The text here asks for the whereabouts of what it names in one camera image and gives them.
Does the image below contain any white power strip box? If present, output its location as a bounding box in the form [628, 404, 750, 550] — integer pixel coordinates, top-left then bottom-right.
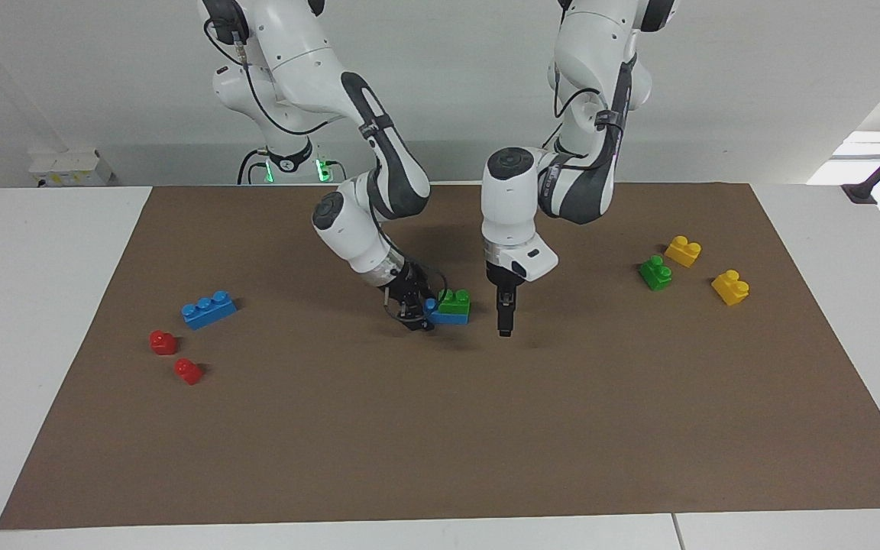
[27, 149, 114, 187]

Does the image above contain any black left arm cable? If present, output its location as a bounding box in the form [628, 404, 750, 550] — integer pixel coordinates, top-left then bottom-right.
[547, 65, 624, 165]

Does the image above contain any brown table mat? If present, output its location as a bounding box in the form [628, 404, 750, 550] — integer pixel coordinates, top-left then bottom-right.
[0, 182, 880, 530]

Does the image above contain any black right base cable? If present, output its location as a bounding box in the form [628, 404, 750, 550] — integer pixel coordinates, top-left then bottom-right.
[238, 149, 267, 185]

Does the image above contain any blue three-stud toy brick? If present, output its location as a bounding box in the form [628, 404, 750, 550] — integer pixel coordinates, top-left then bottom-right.
[181, 290, 238, 331]
[425, 298, 471, 325]

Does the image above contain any yellow two-stud toy brick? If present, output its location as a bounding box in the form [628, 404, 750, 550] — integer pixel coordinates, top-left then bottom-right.
[711, 270, 750, 306]
[664, 235, 702, 268]

